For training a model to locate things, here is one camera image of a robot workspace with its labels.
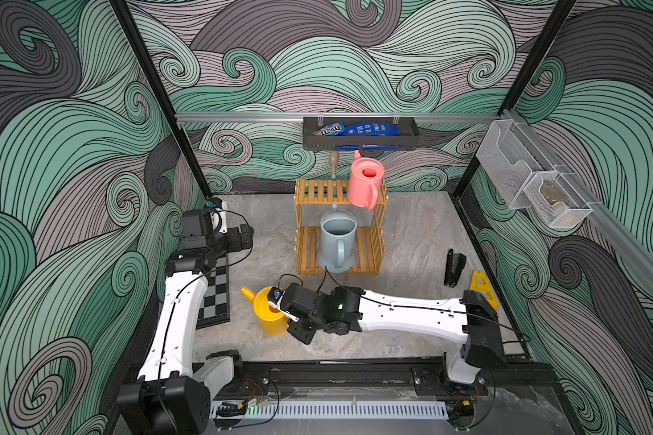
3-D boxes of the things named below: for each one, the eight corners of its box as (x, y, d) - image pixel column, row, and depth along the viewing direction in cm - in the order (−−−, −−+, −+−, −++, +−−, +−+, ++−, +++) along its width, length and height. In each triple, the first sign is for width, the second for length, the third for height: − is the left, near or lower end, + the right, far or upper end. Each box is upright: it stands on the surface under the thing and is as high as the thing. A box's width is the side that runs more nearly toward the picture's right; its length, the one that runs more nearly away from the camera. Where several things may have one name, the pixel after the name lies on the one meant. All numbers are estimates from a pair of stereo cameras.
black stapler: (442, 283, 95) (446, 279, 92) (447, 253, 103) (450, 248, 100) (459, 290, 93) (463, 285, 90) (463, 258, 101) (466, 253, 99)
